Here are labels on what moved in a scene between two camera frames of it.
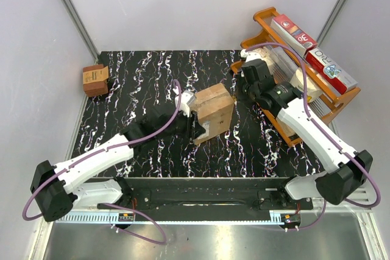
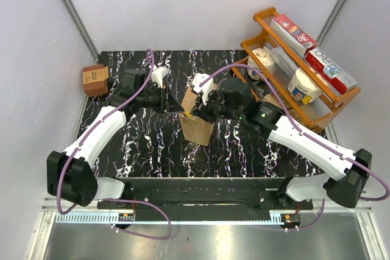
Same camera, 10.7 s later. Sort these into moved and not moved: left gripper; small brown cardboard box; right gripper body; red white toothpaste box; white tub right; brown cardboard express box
Moved: brown cardboard express box; left gripper; right gripper body
Not moved: red white toothpaste box; small brown cardboard box; white tub right
